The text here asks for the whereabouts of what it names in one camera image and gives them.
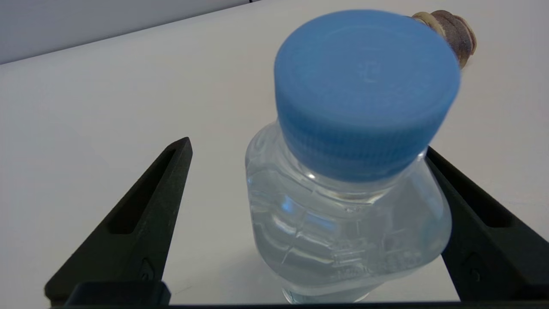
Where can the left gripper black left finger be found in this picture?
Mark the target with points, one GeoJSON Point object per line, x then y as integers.
{"type": "Point", "coordinates": [148, 231]}

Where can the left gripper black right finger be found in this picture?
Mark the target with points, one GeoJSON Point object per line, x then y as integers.
{"type": "Point", "coordinates": [493, 253]}

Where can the clear soda water bottle blue cap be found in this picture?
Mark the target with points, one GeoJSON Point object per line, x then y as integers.
{"type": "Point", "coordinates": [364, 94]}

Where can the brown striped bread roll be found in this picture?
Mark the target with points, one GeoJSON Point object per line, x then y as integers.
{"type": "Point", "coordinates": [459, 34]}

